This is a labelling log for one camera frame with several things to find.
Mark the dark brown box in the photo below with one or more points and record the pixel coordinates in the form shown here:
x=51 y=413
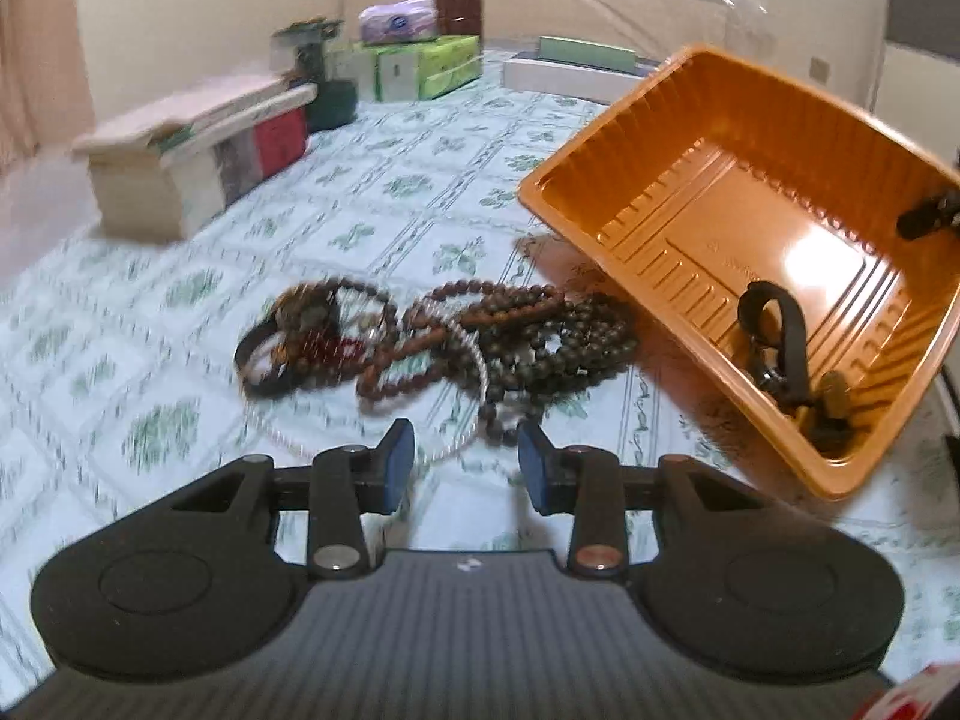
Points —
x=461 y=13

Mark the orange plastic tray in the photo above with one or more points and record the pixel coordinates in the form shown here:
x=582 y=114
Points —
x=750 y=187

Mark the wall outlet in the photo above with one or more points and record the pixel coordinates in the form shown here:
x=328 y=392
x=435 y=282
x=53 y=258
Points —
x=820 y=69

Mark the long green box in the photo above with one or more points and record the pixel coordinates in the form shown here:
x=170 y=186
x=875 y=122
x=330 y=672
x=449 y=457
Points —
x=585 y=54

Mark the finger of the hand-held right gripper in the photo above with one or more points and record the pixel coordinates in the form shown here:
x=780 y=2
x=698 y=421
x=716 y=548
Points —
x=926 y=216

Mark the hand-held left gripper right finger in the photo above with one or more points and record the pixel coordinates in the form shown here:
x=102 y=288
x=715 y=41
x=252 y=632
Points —
x=532 y=469

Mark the beige headboard with plastic film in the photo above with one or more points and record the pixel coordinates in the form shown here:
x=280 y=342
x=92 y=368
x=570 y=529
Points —
x=600 y=7

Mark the red box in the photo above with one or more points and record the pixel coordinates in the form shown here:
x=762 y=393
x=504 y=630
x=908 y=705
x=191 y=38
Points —
x=281 y=139

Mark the white flat box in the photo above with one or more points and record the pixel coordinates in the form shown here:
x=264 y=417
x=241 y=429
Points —
x=555 y=82

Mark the purple tissue pack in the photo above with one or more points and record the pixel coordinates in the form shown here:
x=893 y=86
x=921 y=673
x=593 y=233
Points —
x=397 y=21

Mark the white box under books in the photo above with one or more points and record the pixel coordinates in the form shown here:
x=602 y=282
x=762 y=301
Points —
x=150 y=195

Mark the white and grey wardrobe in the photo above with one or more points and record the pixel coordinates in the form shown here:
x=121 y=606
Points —
x=919 y=52

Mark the brass pendant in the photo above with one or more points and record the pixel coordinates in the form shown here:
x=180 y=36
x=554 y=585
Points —
x=829 y=397

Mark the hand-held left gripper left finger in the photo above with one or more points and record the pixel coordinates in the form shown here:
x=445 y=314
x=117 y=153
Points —
x=397 y=465

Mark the stack of books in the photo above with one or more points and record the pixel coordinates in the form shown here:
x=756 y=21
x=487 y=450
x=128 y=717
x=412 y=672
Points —
x=180 y=109

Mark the black wristwatch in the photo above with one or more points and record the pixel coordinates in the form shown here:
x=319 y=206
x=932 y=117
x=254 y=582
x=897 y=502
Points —
x=251 y=361

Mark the beige curtain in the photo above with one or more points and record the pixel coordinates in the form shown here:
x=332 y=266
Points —
x=37 y=52

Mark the green tissue box bundle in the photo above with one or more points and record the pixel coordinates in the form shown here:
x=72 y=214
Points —
x=427 y=67

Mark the glass jar with green base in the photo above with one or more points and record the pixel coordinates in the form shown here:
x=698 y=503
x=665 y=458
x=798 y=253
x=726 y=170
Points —
x=319 y=82

